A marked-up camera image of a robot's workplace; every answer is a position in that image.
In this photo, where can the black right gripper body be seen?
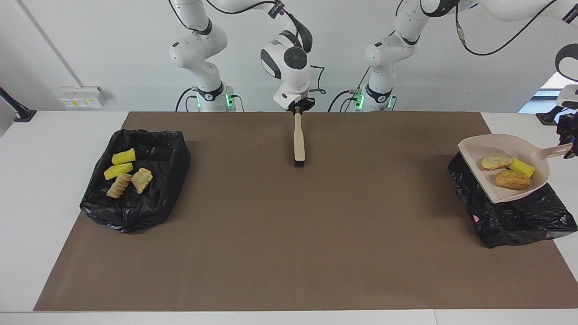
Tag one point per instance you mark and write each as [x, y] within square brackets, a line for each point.
[301, 104]

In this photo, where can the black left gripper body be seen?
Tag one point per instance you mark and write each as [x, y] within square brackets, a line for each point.
[570, 128]

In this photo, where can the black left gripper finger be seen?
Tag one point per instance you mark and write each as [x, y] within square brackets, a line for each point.
[573, 149]

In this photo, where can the beige hand brush black bristles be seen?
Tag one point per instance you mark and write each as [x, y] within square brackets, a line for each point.
[299, 144]

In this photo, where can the curved yellow sponge piece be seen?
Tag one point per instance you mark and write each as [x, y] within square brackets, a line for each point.
[524, 168]

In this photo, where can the brown bread-like lump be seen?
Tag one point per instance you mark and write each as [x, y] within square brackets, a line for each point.
[512, 179]

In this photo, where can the round beige foam scrap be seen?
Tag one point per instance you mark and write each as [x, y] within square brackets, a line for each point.
[496, 161]

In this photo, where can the beige plastic dustpan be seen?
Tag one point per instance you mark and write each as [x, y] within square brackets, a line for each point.
[478, 151]

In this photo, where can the pale beige foam scrap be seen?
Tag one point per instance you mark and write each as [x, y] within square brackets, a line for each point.
[142, 179]

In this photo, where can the notched yellow sponge piece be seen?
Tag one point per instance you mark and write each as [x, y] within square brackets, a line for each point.
[123, 156]

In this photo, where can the rounded yellow sponge piece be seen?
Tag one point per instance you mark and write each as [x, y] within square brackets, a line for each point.
[118, 170]

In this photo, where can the beige brown-edged foam scrap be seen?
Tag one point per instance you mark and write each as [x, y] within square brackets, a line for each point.
[119, 185]

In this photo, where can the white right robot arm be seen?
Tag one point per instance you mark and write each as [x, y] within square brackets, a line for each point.
[293, 76]

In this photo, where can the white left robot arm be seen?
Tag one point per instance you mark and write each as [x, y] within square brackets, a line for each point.
[393, 54]

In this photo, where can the black bag bin pink sticker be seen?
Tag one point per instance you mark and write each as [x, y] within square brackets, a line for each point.
[519, 221]

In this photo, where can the black bag lined bin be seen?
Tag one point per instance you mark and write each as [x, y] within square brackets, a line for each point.
[135, 212]

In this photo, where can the brown table mat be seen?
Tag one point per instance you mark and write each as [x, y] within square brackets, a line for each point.
[316, 253]

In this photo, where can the black camera stand clamp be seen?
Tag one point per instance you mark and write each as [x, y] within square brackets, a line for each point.
[548, 118]
[18, 110]

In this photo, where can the white wall outlet box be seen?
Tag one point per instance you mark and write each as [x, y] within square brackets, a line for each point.
[83, 95]

